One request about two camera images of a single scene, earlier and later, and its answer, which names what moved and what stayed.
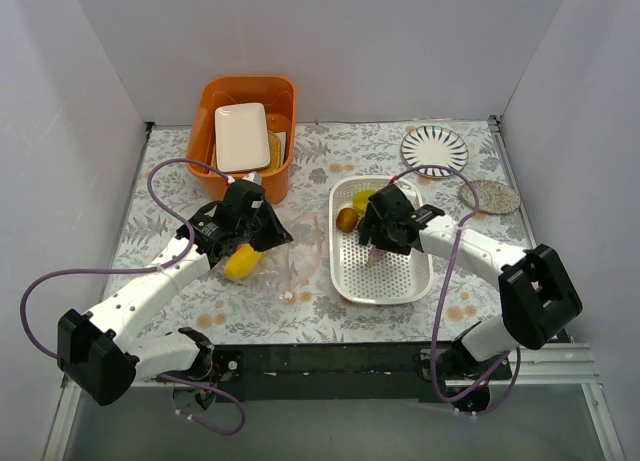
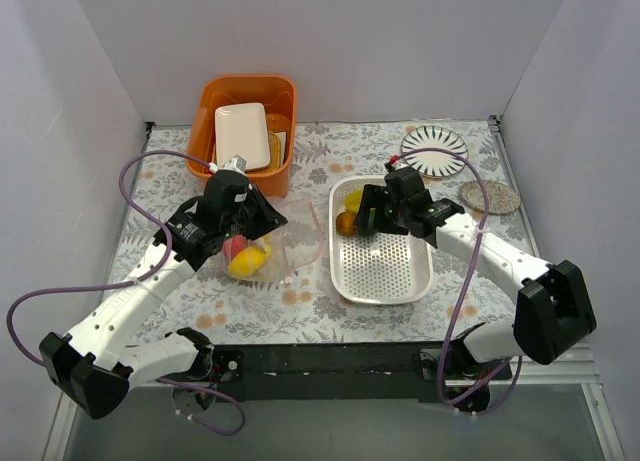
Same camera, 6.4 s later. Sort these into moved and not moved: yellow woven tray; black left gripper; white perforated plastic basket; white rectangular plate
Moved: black left gripper
Not moved: white rectangular plate; white perforated plastic basket; yellow woven tray
